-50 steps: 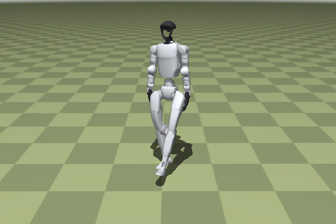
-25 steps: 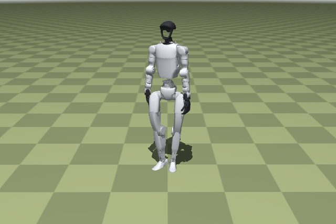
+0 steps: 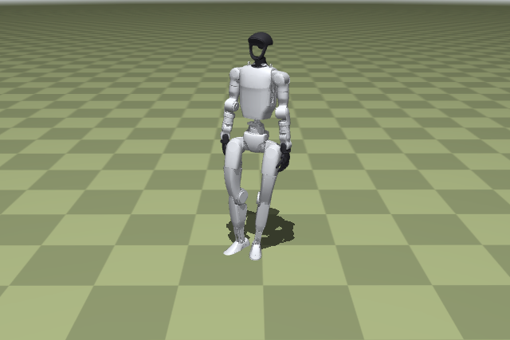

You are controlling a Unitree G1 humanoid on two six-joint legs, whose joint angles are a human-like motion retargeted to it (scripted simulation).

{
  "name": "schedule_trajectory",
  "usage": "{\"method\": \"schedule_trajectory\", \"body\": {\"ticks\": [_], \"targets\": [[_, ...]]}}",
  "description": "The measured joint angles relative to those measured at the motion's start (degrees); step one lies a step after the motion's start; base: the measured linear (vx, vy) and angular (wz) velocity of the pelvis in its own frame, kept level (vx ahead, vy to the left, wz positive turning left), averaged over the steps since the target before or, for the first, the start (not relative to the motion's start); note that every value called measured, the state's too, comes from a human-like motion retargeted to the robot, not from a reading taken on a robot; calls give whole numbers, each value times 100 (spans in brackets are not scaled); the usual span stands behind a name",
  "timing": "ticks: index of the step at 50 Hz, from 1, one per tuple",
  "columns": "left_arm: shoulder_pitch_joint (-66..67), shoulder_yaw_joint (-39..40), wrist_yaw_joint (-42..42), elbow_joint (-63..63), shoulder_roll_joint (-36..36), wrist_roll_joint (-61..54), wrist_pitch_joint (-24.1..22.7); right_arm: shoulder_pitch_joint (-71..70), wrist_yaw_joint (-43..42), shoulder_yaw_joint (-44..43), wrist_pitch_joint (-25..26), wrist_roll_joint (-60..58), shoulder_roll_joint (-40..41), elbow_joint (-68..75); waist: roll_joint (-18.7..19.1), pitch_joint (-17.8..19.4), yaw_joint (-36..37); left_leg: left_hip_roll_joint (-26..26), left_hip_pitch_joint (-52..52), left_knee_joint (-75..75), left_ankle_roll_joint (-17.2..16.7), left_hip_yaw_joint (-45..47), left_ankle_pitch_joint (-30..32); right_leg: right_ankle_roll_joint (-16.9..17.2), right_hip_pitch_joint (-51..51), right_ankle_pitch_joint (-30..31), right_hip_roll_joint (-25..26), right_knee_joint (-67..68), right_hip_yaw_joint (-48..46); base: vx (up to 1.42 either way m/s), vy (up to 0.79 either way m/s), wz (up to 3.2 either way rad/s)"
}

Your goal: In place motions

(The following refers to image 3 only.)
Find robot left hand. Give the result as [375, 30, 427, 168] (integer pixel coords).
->
[276, 143, 291, 172]

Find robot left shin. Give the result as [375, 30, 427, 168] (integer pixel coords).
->
[253, 201, 271, 247]

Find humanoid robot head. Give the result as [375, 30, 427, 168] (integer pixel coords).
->
[248, 32, 273, 68]

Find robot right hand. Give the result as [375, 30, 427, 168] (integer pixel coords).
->
[220, 134, 229, 154]

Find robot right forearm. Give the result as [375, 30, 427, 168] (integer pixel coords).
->
[220, 105, 235, 139]

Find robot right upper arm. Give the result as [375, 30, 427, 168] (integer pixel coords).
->
[225, 67, 242, 111]

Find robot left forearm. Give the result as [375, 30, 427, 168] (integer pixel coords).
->
[278, 107, 292, 150]

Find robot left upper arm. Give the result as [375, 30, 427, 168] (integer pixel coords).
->
[272, 70, 290, 119]

